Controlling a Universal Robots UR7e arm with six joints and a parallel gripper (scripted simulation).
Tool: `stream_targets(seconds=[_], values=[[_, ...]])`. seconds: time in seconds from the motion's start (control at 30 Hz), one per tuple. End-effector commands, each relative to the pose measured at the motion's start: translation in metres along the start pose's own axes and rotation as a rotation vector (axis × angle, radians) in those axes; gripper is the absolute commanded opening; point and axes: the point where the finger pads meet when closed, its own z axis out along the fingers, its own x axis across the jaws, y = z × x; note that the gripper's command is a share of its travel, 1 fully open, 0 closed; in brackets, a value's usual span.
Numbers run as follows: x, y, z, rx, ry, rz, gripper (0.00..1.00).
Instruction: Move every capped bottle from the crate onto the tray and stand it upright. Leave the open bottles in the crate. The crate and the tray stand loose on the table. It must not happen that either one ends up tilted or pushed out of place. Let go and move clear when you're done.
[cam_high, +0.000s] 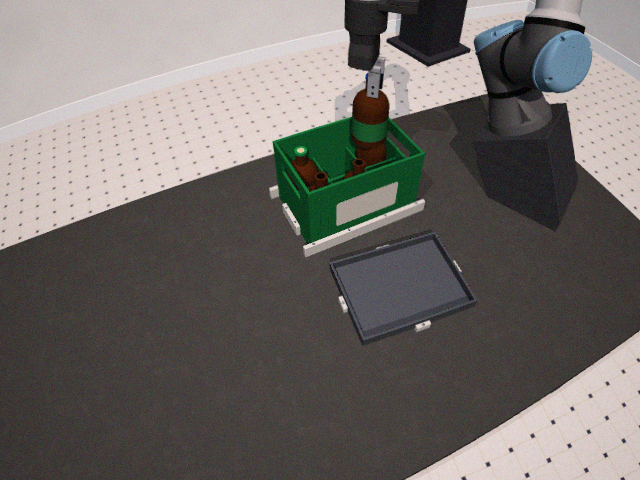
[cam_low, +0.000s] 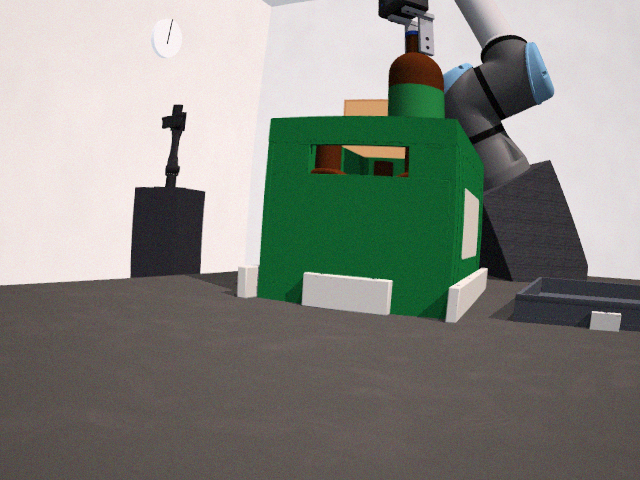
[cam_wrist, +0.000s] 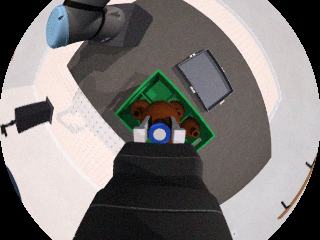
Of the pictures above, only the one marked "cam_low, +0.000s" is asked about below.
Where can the green crate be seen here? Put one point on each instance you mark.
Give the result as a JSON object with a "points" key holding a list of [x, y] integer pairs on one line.
{"points": [[421, 232]]}

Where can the brown glass bottle with green label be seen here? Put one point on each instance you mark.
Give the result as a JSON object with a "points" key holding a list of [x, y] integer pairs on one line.
{"points": [[415, 84]]}

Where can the brown glass bottle with cream label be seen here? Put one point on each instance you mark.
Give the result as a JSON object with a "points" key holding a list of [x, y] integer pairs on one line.
{"points": [[328, 160]]}

